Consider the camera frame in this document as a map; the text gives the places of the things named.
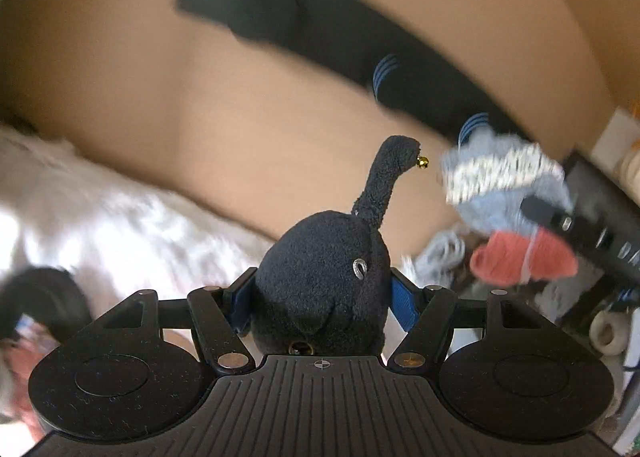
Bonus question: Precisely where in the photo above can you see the white woven tablecloth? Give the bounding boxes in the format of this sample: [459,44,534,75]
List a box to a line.
[1,127,272,315]

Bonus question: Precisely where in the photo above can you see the pink knitted scrunchie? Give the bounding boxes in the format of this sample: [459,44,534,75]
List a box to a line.
[470,229,579,288]

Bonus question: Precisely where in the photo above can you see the black plush cat toy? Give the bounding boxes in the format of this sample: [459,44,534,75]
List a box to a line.
[250,136,421,356]

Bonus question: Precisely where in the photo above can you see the black strap blue stripes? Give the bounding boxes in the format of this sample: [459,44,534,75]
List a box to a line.
[177,0,527,141]

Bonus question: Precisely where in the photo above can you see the blue grey lace scrunchie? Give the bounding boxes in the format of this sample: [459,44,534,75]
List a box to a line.
[440,127,573,237]

